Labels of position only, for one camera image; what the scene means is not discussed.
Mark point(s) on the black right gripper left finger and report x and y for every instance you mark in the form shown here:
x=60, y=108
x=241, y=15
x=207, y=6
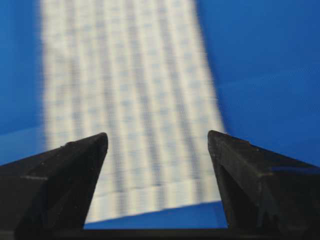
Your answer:
x=52, y=190

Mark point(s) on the blue table mat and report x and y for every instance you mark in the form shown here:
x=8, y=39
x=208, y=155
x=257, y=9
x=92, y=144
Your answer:
x=264, y=60

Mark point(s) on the white blue striped towel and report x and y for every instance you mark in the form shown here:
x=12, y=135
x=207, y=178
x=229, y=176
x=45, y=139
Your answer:
x=137, y=71

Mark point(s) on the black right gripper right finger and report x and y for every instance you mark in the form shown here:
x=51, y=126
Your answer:
x=265, y=191

